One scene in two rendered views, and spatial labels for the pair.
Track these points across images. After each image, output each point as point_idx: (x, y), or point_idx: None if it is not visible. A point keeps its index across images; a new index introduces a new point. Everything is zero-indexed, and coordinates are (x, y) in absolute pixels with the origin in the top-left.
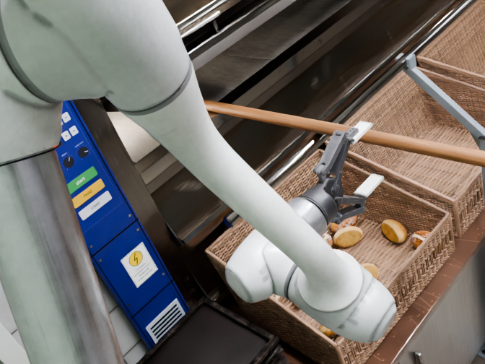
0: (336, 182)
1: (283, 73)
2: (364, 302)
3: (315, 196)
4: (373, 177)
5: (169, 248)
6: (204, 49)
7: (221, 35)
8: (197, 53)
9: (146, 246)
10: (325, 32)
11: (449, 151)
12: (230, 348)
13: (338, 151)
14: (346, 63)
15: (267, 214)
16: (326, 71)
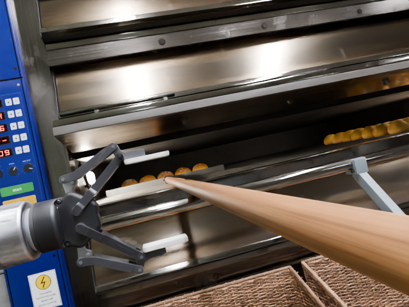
0: (80, 200)
1: (258, 176)
2: None
3: (38, 203)
4: (179, 236)
5: (89, 292)
6: (137, 109)
7: (159, 103)
8: (129, 110)
9: (57, 275)
10: (319, 156)
11: (222, 192)
12: None
13: (95, 162)
14: (347, 194)
15: None
16: (319, 193)
